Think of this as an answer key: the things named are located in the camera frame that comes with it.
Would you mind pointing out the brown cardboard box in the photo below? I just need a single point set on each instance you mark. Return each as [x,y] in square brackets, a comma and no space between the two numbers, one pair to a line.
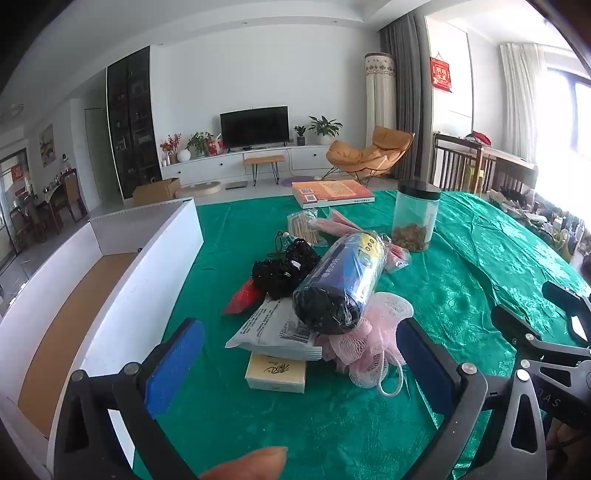
[157,191]

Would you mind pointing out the orange lounge chair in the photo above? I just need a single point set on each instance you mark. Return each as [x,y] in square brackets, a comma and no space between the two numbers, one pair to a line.
[364,154]

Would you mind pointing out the red wall calendar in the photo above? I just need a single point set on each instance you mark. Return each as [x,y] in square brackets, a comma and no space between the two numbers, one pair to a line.
[440,74]

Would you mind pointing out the black flat television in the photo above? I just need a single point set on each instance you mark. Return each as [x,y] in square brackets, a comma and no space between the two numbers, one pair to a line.
[254,127]

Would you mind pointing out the wooden stool black legs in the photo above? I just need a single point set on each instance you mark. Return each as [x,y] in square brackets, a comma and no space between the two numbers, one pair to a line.
[264,160]

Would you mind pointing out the beige oval board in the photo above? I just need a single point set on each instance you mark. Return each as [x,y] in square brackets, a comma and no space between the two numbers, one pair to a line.
[203,188]

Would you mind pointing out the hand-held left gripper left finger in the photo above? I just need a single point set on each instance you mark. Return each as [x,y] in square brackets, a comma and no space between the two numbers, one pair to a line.
[175,364]

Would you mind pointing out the red flat packet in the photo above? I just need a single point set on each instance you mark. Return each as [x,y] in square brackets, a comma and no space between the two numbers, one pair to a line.
[242,297]

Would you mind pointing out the white interior door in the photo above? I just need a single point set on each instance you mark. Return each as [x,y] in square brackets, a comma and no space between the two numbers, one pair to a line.
[94,157]

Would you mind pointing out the yellow tissue box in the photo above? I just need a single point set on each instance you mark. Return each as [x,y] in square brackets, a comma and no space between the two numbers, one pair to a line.
[276,373]

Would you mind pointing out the white sheer curtain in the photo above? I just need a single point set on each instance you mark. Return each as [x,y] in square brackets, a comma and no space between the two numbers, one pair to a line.
[517,101]

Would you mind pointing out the framed wall picture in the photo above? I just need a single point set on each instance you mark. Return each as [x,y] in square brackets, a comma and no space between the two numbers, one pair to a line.
[47,145]

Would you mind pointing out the small potted plant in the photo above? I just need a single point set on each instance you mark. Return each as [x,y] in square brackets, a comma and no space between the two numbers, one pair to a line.
[300,134]

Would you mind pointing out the wooden dining chair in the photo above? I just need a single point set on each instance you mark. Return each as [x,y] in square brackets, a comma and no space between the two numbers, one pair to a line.
[71,194]
[27,221]

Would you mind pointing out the red gift box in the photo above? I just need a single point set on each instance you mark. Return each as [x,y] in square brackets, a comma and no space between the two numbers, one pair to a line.
[214,145]

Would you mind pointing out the standing air conditioner cloth cover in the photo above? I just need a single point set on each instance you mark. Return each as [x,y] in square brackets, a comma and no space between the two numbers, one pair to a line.
[380,92]

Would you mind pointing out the pile of household clutter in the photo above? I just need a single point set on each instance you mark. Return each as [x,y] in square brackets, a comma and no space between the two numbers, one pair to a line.
[545,221]

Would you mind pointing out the bag of wooden sticks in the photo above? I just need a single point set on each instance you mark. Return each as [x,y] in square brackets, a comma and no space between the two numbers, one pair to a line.
[302,226]

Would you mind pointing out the white round vase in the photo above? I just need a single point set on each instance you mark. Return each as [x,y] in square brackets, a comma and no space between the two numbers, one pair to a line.
[183,155]

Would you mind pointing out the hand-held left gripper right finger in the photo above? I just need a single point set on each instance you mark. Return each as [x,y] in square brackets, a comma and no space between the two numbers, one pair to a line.
[422,364]

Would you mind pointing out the black glass display cabinet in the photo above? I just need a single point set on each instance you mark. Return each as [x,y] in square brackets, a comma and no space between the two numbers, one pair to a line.
[131,124]

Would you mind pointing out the white soft pouch packet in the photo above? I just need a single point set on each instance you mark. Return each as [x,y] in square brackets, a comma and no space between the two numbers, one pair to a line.
[270,327]

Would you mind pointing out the red flower bouquet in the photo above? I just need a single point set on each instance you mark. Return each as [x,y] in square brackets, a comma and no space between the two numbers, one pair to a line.
[170,144]

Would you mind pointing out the grey curtain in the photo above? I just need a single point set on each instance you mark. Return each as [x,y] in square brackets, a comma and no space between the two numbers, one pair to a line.
[406,92]

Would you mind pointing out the dark wooden slatted chair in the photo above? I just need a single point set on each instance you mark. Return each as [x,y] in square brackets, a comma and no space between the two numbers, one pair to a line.
[461,161]

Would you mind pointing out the green patterned tablecloth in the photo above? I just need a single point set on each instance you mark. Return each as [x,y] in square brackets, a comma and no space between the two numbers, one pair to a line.
[461,286]

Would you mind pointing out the purple round mat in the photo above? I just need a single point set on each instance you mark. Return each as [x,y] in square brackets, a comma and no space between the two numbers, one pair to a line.
[294,181]

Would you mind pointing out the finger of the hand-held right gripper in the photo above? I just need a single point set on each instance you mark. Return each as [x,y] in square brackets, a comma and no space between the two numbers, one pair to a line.
[517,330]
[565,300]

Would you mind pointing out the grey floor scale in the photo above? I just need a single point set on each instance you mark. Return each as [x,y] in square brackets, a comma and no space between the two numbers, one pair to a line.
[236,185]

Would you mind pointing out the large white cardboard box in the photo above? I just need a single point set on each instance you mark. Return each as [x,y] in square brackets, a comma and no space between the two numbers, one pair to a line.
[134,300]

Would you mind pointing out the dining table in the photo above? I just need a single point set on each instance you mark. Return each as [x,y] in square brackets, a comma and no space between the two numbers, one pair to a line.
[46,205]

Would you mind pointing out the orange book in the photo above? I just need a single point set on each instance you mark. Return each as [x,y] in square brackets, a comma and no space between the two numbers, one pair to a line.
[334,191]

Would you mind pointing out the pink striped plastic packet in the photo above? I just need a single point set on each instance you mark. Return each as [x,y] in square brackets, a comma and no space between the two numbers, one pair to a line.
[339,224]

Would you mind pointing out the pink mesh bath loofah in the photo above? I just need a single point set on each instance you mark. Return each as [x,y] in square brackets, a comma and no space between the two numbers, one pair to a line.
[369,350]

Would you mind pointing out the bushy green potted plant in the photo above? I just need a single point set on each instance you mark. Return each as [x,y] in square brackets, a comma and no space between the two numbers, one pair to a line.
[199,143]

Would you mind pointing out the large leafy potted plant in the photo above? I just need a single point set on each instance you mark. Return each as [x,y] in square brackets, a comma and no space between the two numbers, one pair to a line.
[324,128]

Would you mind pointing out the clear jar black lid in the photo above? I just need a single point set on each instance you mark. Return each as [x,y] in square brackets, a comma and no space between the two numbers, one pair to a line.
[415,217]

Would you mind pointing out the blue garbage bag roll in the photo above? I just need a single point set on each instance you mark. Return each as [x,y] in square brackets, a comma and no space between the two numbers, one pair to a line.
[339,281]

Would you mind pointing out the white tv cabinet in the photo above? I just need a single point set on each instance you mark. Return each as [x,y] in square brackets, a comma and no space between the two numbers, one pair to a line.
[217,166]

